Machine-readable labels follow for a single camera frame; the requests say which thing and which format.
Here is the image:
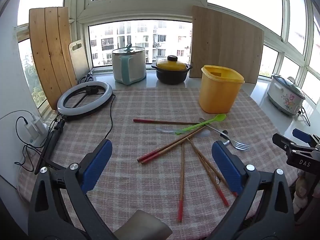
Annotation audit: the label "white window frame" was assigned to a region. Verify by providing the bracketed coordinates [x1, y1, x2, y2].
[0, 0, 320, 110]

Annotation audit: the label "green plastic spoon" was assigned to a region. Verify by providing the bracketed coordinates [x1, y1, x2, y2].
[175, 114, 227, 135]

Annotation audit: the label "large light wooden board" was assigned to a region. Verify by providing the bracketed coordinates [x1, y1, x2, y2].
[189, 5, 265, 85]

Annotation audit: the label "checked tablecloth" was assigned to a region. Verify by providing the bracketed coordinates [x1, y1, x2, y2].
[17, 87, 299, 240]

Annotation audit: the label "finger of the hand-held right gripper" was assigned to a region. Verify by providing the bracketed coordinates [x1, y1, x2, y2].
[272, 133, 320, 155]
[292, 128, 320, 144]

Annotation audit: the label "black charger cable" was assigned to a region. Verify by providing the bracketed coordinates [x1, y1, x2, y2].
[14, 116, 35, 173]

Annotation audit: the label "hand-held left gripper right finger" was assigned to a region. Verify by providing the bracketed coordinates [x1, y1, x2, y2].
[205, 141, 295, 240]

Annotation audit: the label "white pot with teal handle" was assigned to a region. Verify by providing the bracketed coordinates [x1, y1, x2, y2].
[111, 44, 147, 85]

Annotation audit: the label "white ring light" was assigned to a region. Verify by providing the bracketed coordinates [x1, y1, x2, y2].
[57, 81, 113, 117]

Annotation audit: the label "black casserole with yellow lid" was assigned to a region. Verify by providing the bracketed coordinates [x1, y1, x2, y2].
[151, 55, 193, 85]

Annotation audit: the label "person's right hand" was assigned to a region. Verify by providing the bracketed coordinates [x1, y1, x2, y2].
[291, 170, 313, 214]

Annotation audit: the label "white thin cable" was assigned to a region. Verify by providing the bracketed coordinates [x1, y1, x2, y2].
[0, 109, 38, 124]

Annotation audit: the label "ring light black cable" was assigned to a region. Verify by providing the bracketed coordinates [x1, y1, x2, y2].
[103, 94, 117, 140]

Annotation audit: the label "metal spoon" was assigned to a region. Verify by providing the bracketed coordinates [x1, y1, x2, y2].
[219, 130, 230, 147]

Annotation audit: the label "bunch of wooden chopsticks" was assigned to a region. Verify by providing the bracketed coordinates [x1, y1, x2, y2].
[133, 118, 238, 222]

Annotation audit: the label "brown chair back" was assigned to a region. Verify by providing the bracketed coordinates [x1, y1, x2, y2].
[114, 210, 173, 240]

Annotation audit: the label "white floral slow cooker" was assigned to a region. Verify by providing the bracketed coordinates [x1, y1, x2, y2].
[267, 74, 306, 116]

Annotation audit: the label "slatted wooden board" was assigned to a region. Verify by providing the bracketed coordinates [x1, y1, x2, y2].
[29, 6, 78, 110]

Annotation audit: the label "slow cooker black cable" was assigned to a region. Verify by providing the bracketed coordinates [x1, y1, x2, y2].
[298, 106, 312, 127]

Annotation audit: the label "white power strip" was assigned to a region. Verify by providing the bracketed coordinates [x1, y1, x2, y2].
[24, 116, 49, 144]

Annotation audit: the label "metal fork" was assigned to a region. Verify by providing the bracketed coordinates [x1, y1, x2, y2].
[199, 117, 250, 152]

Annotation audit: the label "yellow plastic container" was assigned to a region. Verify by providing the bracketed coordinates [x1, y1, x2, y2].
[199, 65, 245, 114]

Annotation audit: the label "black scissors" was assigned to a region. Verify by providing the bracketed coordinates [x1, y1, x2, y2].
[79, 72, 95, 84]

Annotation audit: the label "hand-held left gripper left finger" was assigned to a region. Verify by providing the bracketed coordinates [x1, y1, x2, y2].
[28, 139, 118, 240]

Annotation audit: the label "black tripod stand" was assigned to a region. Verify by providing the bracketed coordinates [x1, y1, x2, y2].
[34, 116, 67, 175]

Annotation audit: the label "apartment building outside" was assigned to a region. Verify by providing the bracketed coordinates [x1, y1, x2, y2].
[89, 21, 193, 68]

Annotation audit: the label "clear plastic spoon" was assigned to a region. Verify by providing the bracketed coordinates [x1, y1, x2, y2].
[155, 126, 210, 138]

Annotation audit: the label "small cutting board with handle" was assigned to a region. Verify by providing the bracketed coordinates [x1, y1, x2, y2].
[69, 39, 91, 83]

